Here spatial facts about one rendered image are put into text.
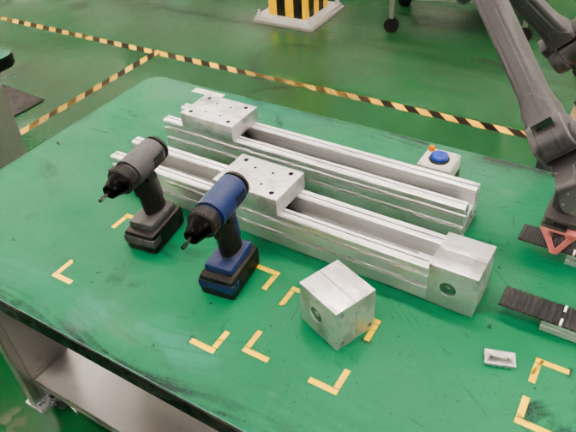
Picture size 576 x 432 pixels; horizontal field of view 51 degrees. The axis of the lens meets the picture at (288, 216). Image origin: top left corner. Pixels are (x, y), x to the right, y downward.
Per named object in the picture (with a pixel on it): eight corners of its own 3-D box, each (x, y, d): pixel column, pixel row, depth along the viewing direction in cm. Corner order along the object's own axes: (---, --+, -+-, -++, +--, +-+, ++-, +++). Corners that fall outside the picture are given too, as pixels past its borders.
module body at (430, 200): (475, 213, 131) (481, 183, 126) (459, 241, 125) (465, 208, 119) (192, 129, 167) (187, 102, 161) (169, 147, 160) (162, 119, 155)
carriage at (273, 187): (305, 197, 130) (304, 171, 126) (278, 226, 123) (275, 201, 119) (245, 177, 137) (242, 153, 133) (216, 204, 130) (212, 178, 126)
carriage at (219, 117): (260, 129, 153) (257, 106, 149) (234, 151, 146) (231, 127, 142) (210, 116, 160) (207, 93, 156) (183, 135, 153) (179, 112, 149)
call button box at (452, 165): (459, 176, 142) (462, 153, 138) (444, 198, 136) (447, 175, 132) (427, 167, 146) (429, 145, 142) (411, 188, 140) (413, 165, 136)
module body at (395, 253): (443, 267, 119) (448, 235, 114) (424, 300, 113) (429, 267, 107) (146, 164, 154) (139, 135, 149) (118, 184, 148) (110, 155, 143)
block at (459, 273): (493, 275, 116) (501, 238, 110) (471, 317, 109) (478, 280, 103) (448, 260, 120) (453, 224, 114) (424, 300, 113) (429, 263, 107)
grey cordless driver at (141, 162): (189, 219, 136) (171, 136, 122) (139, 278, 122) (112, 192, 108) (159, 213, 138) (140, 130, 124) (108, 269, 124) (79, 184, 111)
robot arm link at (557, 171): (575, 115, 103) (530, 139, 109) (573, 150, 95) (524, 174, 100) (613, 165, 106) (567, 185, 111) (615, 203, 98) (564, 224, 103)
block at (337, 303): (384, 319, 109) (386, 283, 103) (336, 351, 104) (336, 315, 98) (347, 289, 116) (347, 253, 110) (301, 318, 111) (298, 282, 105)
